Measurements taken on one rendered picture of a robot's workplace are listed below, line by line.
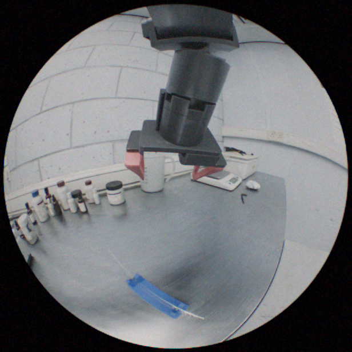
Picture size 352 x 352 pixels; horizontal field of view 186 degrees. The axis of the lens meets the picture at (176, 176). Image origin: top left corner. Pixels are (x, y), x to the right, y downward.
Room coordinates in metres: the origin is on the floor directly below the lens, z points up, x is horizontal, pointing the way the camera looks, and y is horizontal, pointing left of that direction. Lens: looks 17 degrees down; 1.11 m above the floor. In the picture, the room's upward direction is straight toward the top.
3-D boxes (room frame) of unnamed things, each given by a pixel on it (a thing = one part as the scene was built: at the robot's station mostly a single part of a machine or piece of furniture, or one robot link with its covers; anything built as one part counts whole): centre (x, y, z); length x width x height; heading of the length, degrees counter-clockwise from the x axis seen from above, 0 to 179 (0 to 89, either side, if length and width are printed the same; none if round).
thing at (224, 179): (0.60, -0.23, 0.92); 0.26 x 0.19 x 0.05; 44
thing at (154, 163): (0.50, 0.09, 0.97); 0.18 x 0.13 x 0.15; 82
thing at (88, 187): (0.34, 0.34, 0.94); 0.05 x 0.05 x 0.09
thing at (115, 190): (0.36, 0.23, 0.94); 0.07 x 0.07 x 0.07
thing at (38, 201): (0.13, 0.51, 0.96); 0.06 x 0.06 x 0.11
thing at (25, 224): (0.01, 0.45, 0.94); 0.06 x 0.06 x 0.08
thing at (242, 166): (0.81, -0.46, 0.97); 0.37 x 0.31 x 0.14; 127
